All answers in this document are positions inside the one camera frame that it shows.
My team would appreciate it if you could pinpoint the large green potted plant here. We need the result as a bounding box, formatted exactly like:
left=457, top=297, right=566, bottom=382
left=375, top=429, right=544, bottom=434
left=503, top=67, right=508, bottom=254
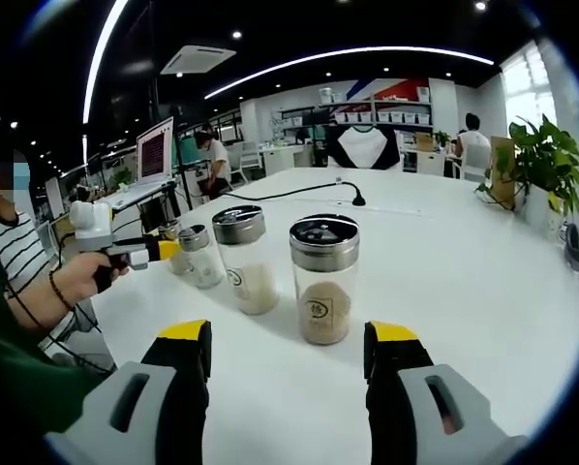
left=475, top=113, right=579, bottom=233

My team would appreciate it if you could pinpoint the small green plant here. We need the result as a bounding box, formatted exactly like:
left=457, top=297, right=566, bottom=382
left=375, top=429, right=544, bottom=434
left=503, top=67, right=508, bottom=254
left=108, top=168, right=135, bottom=191

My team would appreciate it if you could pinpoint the bright window with blinds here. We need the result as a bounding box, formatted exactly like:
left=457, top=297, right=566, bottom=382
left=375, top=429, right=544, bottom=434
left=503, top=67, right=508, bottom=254
left=500, top=41, right=560, bottom=132

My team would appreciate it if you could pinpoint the ceiling air conditioner vent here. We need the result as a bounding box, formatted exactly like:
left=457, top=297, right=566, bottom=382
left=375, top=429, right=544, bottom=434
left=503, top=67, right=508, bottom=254
left=159, top=45, right=237, bottom=77

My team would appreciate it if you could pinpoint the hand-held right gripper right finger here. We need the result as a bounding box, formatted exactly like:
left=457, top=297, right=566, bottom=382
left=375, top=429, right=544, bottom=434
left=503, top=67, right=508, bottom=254
left=363, top=320, right=528, bottom=465

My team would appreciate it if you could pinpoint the dark bead bracelet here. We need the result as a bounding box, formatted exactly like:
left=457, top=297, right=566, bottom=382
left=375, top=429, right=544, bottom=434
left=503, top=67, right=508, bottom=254
left=47, top=267, right=76, bottom=313

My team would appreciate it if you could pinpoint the curved ceiling light strip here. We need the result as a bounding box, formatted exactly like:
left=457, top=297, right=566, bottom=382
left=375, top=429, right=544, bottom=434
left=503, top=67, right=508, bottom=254
left=204, top=46, right=496, bottom=102
left=82, top=0, right=130, bottom=125

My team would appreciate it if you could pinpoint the small seasoning bottle white powder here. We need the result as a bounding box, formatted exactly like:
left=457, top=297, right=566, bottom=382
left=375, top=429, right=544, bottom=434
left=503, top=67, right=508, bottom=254
left=177, top=223, right=225, bottom=291

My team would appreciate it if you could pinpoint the person's green shirt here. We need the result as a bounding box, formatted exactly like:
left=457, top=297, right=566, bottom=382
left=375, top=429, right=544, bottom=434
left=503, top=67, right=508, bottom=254
left=0, top=227, right=109, bottom=437

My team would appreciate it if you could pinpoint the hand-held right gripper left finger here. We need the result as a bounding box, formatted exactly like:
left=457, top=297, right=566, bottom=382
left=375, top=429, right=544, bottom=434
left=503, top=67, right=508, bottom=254
left=45, top=318, right=213, bottom=465

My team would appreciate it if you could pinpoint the white desk cabinet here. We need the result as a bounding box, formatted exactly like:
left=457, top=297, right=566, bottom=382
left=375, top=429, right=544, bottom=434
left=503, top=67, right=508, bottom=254
left=259, top=144, right=310, bottom=178

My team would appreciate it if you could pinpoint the black stand with teal board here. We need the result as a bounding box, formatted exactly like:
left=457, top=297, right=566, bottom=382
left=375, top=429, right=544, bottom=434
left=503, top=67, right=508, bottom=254
left=170, top=104, right=203, bottom=214

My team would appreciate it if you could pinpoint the white office chair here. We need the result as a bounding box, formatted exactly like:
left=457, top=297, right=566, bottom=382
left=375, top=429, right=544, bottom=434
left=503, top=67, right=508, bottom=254
left=230, top=142, right=264, bottom=183
left=451, top=154, right=492, bottom=183

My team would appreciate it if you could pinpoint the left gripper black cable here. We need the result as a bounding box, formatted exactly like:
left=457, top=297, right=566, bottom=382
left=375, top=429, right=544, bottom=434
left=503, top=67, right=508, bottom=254
left=3, top=232, right=119, bottom=374

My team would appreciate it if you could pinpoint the black laptop stand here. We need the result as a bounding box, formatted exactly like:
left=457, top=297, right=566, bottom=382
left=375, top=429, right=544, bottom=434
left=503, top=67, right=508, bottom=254
left=138, top=181, right=194, bottom=233

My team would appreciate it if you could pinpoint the person's left hand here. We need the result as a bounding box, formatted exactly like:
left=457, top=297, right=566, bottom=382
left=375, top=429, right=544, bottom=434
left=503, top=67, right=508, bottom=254
left=58, top=251, right=132, bottom=301

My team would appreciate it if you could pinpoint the white laptop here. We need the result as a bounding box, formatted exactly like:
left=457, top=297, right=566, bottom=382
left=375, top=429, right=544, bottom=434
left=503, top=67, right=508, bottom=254
left=103, top=115, right=177, bottom=209

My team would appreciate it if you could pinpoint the tall seasoning bottle cream powder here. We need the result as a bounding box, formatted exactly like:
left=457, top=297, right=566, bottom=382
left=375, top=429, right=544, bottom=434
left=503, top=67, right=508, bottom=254
left=211, top=204, right=281, bottom=316

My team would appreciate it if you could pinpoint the tall seasoning bottle brown powder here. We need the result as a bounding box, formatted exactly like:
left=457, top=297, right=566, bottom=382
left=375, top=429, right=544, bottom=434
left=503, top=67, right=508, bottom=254
left=289, top=213, right=362, bottom=347

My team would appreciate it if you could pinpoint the shelf of white storage boxes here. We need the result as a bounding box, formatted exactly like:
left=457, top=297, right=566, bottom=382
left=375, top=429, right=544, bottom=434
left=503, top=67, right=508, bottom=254
left=274, top=86, right=434, bottom=127

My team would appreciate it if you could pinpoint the black gooseneck cable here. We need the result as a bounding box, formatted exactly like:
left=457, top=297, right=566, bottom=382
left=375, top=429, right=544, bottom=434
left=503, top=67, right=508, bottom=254
left=219, top=179, right=368, bottom=209

